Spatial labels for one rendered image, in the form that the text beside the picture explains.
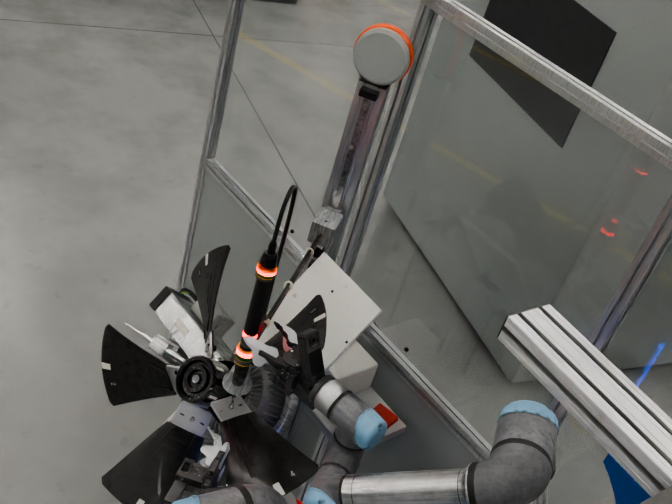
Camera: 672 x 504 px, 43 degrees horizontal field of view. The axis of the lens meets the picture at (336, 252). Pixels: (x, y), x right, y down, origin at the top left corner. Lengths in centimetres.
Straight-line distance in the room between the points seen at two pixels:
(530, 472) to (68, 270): 305
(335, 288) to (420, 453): 68
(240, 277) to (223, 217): 24
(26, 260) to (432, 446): 237
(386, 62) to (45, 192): 285
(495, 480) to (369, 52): 118
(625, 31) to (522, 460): 239
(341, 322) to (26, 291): 217
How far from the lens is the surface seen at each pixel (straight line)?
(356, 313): 227
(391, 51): 227
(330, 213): 248
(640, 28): 364
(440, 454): 268
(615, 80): 371
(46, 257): 436
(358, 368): 265
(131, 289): 422
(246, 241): 322
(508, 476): 161
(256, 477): 203
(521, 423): 168
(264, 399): 221
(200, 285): 230
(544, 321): 127
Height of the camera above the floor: 274
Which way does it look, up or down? 35 degrees down
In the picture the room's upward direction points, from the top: 17 degrees clockwise
